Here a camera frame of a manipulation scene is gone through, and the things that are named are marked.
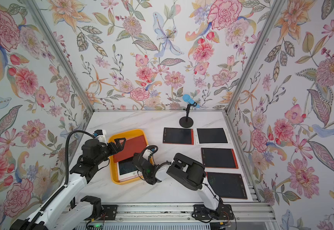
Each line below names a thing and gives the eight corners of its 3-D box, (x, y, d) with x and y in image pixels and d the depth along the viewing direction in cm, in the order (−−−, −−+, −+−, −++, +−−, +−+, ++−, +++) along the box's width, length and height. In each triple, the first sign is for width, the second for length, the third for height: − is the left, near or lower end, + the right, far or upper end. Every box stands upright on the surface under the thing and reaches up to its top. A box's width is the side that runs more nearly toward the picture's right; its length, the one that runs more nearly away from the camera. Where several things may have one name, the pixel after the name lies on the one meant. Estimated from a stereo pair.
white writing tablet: (195, 144, 104) (196, 142, 103) (193, 129, 113) (194, 127, 111) (229, 144, 105) (230, 142, 103) (224, 129, 113) (225, 127, 112)
